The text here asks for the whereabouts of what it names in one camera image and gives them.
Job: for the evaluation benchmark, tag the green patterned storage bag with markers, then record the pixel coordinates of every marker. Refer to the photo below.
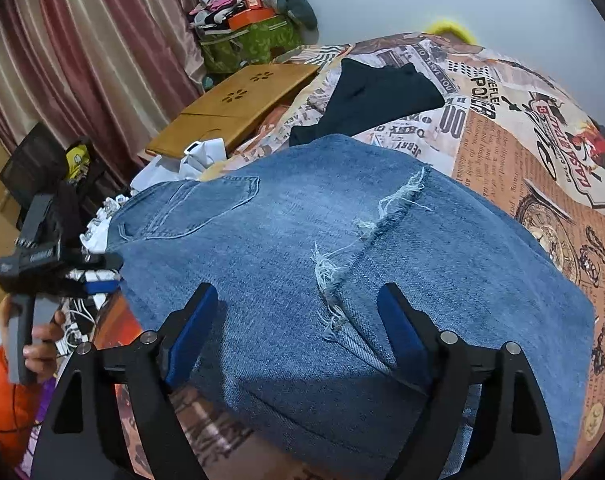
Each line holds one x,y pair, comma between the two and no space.
252,42

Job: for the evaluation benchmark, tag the black folded garment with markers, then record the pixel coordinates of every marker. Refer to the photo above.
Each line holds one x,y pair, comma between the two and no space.
372,95

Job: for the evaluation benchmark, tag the blue denim pants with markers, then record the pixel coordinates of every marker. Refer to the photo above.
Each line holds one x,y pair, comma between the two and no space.
332,260

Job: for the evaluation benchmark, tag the printed blanket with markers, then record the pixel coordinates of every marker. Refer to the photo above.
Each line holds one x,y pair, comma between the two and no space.
532,150

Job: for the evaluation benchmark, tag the wooden lap desk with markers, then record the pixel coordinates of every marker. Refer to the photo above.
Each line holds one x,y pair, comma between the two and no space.
262,90

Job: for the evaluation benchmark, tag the black chair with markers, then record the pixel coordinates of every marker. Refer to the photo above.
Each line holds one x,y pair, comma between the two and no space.
32,160

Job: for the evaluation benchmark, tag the grey long pillow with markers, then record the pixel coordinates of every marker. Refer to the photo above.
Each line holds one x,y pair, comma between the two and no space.
297,0

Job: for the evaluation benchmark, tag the orange box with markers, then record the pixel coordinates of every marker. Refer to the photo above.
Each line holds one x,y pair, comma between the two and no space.
250,18

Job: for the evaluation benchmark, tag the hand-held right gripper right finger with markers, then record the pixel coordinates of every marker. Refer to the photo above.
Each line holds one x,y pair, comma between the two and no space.
407,345

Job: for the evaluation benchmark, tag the yellow bag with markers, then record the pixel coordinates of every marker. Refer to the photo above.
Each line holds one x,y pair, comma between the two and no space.
77,157

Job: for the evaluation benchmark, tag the striped pink and beige curtain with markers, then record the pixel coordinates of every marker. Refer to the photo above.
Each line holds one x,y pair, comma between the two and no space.
82,50

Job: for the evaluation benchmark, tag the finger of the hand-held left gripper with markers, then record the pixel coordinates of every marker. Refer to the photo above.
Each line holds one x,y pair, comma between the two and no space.
102,286
102,262

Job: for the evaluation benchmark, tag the yellow foam arch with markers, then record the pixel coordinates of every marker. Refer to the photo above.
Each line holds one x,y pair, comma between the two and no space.
452,27

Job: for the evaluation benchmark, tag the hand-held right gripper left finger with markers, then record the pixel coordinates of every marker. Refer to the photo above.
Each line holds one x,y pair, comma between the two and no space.
192,345

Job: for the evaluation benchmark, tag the white patterned cloth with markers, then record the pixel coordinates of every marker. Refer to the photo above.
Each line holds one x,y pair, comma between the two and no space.
100,222

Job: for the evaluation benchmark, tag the person's left hand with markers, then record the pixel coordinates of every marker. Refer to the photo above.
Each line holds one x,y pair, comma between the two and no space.
45,340

